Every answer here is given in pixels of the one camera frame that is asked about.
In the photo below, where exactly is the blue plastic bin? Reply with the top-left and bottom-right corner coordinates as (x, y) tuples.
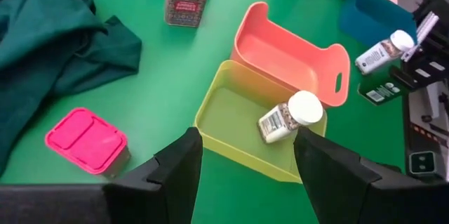
(338, 0), (418, 48)

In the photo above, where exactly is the dark green pepper tin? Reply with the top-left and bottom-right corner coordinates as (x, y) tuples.
(356, 76), (410, 107)

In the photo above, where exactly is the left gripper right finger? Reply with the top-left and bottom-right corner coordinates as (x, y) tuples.
(293, 126), (432, 224)

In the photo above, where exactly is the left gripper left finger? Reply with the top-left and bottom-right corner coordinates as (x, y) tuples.
(102, 126), (204, 224)

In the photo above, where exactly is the dark green cloth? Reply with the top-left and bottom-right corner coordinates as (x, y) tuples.
(0, 0), (143, 178)

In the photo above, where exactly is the table-level camera box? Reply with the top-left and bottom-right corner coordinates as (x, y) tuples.
(408, 150), (438, 176)

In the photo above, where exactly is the small brown packet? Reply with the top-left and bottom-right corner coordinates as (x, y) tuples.
(44, 107), (131, 179)

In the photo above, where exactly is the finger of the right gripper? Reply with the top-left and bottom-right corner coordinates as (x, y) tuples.
(389, 55), (449, 90)

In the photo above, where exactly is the white-lidded spice jar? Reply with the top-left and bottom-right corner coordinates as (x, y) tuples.
(257, 90), (324, 144)
(354, 29), (415, 76)

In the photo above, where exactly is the yellow plastic bin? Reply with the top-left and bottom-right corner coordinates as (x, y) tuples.
(194, 59), (328, 185)

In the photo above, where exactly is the orange plastic bin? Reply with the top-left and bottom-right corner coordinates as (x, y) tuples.
(229, 1), (351, 108)

